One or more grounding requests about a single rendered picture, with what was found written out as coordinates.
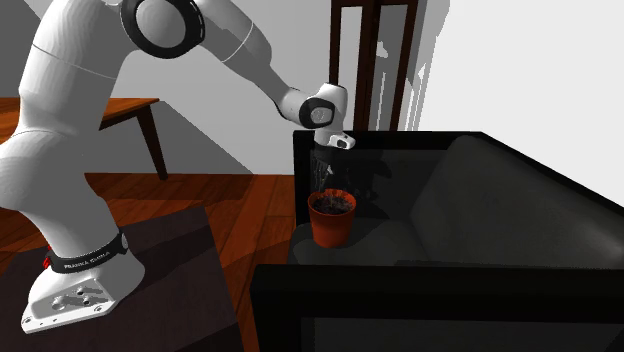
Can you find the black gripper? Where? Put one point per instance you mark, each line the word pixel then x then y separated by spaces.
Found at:
pixel 322 157

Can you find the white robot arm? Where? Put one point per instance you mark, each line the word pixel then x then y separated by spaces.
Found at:
pixel 63 97

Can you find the terracotta flower pot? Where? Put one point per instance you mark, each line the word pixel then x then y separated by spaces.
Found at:
pixel 333 224

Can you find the black armchair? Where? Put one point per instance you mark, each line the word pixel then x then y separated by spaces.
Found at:
pixel 487 214

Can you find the dark robot stand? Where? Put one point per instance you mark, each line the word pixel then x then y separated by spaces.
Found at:
pixel 180 292

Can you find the brown wooden table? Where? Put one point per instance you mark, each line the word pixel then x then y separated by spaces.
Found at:
pixel 122 109

